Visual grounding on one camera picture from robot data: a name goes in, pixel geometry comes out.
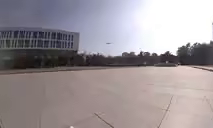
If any grey concrete slab plaza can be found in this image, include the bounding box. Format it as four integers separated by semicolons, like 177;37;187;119
0;65;213;128

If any dark kerb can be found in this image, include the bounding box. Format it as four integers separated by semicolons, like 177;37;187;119
190;65;213;74

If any white building with window bands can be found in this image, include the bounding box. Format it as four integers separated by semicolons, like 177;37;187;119
0;26;81;69

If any row of trees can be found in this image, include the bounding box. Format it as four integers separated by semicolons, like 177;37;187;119
0;41;213;70

